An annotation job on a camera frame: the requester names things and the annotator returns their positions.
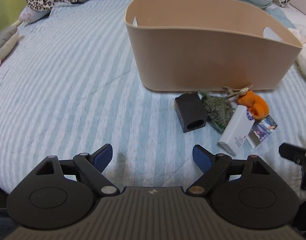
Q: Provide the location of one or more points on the orange knitted sock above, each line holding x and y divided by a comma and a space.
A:
255, 104

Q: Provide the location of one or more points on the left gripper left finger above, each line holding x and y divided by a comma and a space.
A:
90, 168

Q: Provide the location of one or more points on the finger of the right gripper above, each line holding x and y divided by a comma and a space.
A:
293, 153

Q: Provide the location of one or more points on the beige plastic storage basket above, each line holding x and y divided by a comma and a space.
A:
190, 45

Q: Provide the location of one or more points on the cartoon printed card box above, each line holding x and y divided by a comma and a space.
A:
260, 131

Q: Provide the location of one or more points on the beige hair clip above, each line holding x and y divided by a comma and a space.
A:
232, 93

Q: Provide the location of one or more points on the white rectangular carton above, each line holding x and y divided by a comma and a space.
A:
237, 130

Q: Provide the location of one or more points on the dried herb plastic bag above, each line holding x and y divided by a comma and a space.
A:
219, 110

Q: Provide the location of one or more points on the black square box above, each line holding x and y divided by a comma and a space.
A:
190, 111

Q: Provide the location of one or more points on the blue striped bed quilt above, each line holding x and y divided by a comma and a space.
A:
71, 85

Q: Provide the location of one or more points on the white fluffy plush toy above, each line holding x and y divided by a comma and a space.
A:
301, 58

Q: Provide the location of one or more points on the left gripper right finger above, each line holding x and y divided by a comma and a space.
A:
213, 167

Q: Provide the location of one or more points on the grey plush cushion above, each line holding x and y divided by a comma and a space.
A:
8, 39

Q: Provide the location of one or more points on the small pink plush item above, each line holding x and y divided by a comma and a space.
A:
29, 15

